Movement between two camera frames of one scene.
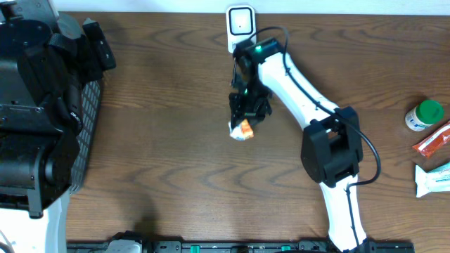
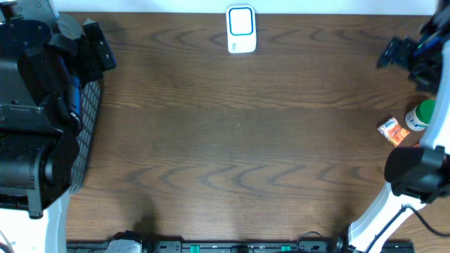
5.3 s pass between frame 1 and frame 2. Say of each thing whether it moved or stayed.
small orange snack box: moved
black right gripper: moved
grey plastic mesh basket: stayed
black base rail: stayed
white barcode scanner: stayed
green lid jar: stayed
